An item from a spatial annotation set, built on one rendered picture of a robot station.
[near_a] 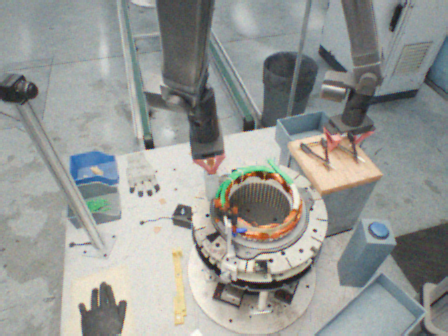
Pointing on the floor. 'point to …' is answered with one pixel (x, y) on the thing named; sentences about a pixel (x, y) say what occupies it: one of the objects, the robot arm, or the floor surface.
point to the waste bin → (276, 108)
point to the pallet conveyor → (144, 87)
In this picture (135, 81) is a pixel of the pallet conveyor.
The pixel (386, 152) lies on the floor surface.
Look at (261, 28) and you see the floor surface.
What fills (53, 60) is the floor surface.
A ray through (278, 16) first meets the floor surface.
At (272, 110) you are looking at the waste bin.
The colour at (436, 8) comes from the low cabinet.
